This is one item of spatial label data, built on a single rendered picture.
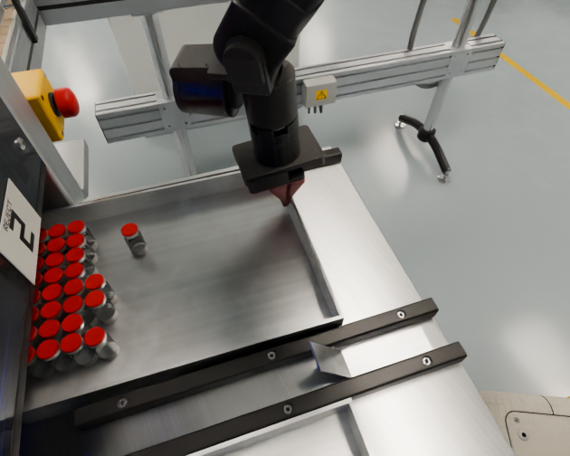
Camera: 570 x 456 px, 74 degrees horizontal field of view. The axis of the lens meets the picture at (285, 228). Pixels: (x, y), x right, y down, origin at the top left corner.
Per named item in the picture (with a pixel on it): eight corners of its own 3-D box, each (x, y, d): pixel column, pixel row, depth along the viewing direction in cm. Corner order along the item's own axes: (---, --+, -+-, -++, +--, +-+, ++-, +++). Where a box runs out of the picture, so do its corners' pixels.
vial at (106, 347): (99, 364, 42) (82, 348, 38) (99, 346, 43) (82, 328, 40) (120, 358, 42) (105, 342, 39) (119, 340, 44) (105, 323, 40)
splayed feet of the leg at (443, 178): (439, 185, 181) (449, 164, 170) (390, 124, 211) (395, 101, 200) (454, 182, 183) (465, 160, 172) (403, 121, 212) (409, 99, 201)
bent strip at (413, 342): (315, 389, 40) (319, 371, 36) (306, 362, 42) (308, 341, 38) (432, 351, 43) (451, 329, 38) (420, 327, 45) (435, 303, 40)
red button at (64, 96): (53, 126, 53) (39, 100, 50) (55, 109, 55) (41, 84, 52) (82, 121, 54) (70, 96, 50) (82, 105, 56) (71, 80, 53)
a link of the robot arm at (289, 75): (286, 81, 35) (300, 49, 38) (217, 77, 37) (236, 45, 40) (291, 139, 41) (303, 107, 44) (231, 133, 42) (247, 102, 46)
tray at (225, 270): (26, 424, 38) (6, 416, 36) (46, 229, 54) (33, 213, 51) (340, 330, 44) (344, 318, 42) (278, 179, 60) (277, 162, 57)
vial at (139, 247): (132, 258, 50) (120, 239, 47) (130, 245, 52) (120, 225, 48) (148, 254, 51) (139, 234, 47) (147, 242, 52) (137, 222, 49)
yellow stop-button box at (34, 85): (8, 152, 52) (-25, 106, 46) (14, 120, 56) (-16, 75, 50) (67, 140, 53) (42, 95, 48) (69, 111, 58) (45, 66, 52)
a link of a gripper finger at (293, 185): (246, 196, 56) (233, 147, 49) (291, 182, 57) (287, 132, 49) (259, 231, 52) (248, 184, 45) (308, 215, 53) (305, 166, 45)
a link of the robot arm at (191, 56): (256, 47, 30) (283, -18, 33) (128, 40, 32) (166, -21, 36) (278, 147, 40) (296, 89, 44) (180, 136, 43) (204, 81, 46)
